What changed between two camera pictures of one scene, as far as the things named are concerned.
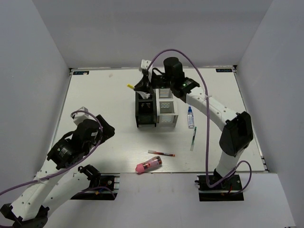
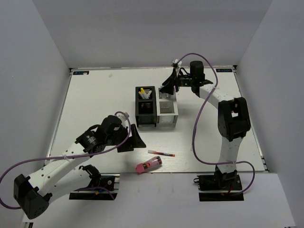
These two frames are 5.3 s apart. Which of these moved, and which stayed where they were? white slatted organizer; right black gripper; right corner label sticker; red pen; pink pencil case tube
Moved: right black gripper
Stayed: red pen; pink pencil case tube; white slatted organizer; right corner label sticker
